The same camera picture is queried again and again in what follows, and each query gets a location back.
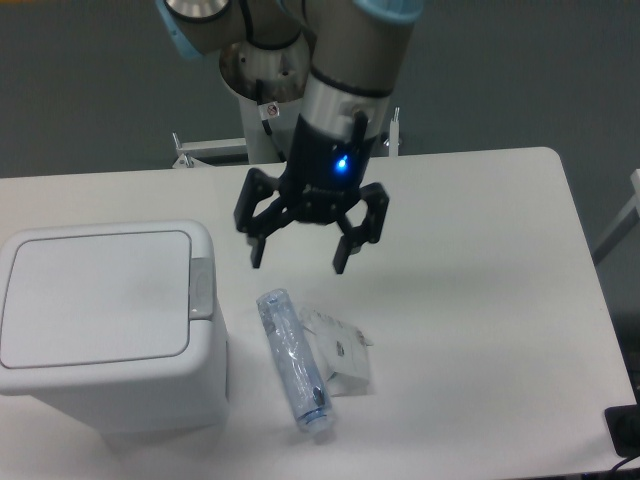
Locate white upright bracket with bolt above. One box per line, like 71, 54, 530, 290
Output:
380, 106, 402, 157

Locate black device at table corner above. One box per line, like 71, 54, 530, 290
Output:
604, 404, 639, 458

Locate white crumpled paper packet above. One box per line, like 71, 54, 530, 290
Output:
298, 307, 372, 397

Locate white trash can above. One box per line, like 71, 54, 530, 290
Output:
1, 220, 229, 434

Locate black cable on pedestal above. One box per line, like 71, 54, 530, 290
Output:
255, 78, 290, 164

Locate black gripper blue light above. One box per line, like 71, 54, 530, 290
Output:
233, 113, 389, 274

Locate grey trash can push button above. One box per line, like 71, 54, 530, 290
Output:
189, 258, 215, 320

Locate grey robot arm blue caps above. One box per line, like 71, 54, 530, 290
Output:
156, 1, 424, 273

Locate white trash can lid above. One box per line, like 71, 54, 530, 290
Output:
1, 231, 191, 369

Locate white frame at right edge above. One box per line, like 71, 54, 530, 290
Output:
591, 169, 639, 265

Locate white metal frame bracket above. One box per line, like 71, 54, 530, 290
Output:
172, 132, 248, 169

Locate clear crushed plastic bottle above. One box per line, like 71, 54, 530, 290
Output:
256, 288, 334, 444

